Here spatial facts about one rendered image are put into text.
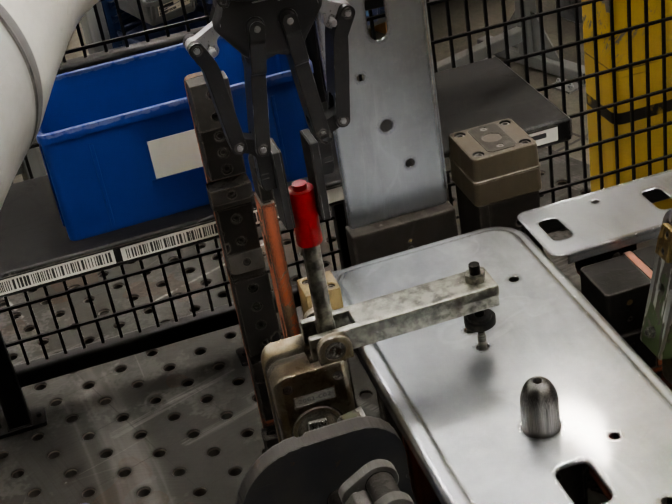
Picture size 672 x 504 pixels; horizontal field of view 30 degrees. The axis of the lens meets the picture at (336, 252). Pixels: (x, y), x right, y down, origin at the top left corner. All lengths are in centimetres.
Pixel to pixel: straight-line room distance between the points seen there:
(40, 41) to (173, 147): 89
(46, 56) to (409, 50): 84
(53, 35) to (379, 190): 88
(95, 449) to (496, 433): 71
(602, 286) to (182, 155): 47
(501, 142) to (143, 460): 60
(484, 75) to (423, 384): 59
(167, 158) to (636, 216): 50
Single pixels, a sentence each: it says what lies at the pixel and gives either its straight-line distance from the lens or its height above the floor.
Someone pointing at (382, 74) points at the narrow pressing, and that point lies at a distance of 130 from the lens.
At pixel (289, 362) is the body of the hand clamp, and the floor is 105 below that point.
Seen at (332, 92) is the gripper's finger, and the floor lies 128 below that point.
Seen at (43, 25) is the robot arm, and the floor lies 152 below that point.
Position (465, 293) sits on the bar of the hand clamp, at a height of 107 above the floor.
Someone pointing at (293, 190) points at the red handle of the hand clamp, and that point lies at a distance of 101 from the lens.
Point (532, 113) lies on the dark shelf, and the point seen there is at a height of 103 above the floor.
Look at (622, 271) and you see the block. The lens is 128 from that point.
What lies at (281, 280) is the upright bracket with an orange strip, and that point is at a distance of 115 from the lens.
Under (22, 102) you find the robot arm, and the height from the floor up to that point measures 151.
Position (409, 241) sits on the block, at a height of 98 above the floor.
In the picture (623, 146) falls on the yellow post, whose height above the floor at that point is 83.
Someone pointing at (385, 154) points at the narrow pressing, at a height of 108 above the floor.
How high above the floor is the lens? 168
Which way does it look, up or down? 31 degrees down
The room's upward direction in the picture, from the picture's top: 10 degrees counter-clockwise
